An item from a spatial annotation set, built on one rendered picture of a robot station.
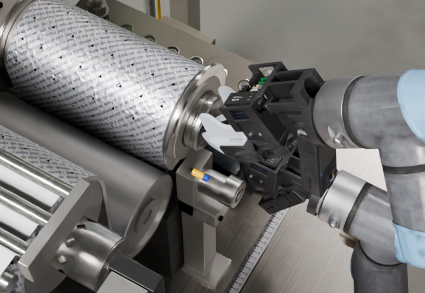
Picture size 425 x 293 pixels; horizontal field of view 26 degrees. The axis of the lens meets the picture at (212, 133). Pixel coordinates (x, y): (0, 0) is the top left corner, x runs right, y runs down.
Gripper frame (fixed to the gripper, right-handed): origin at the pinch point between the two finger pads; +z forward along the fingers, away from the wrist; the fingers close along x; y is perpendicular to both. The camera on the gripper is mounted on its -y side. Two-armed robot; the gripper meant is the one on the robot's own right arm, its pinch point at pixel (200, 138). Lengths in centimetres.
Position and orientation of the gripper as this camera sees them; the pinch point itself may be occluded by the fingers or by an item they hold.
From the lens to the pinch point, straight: 132.9
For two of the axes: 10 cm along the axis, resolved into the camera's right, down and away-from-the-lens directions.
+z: -8.7, -4.2, 2.7
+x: -5.0, 7.3, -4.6
